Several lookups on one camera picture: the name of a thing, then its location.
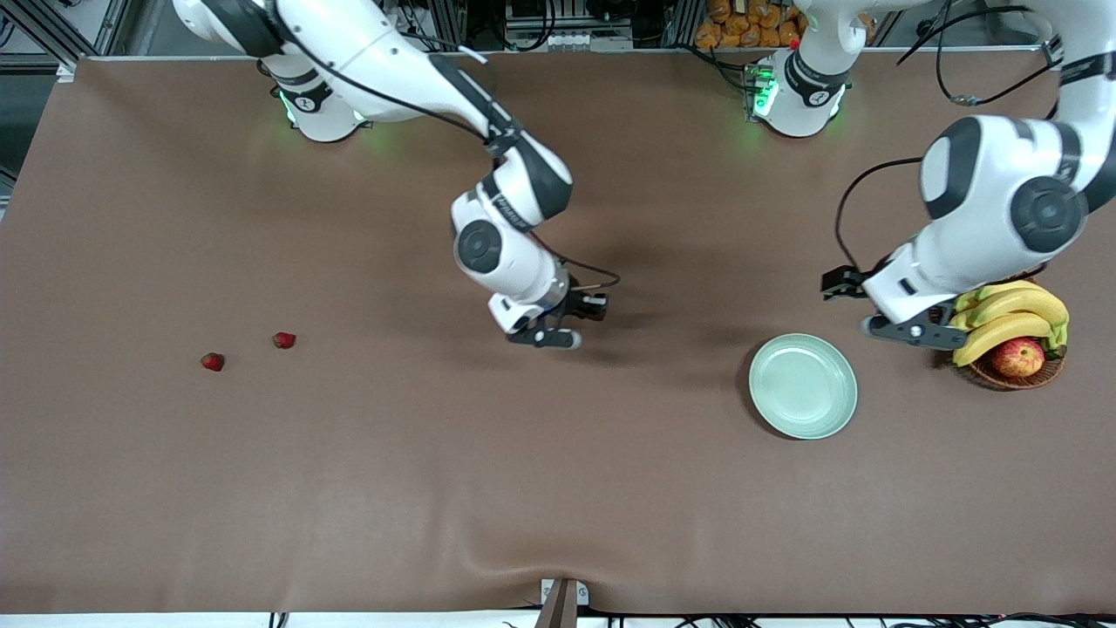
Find orange snack packages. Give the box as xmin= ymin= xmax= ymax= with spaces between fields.
xmin=695 ymin=0 xmax=807 ymax=50

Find pale green round plate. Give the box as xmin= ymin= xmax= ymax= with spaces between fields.
xmin=748 ymin=333 xmax=859 ymax=440

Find aluminium frame post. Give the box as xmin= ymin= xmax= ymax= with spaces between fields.
xmin=670 ymin=0 xmax=704 ymax=46

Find red apple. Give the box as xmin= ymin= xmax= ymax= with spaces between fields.
xmin=991 ymin=338 xmax=1045 ymax=379

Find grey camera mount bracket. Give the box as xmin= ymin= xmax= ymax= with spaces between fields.
xmin=541 ymin=578 xmax=589 ymax=628

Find brown wicker basket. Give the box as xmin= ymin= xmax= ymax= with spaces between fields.
xmin=933 ymin=301 xmax=1066 ymax=391

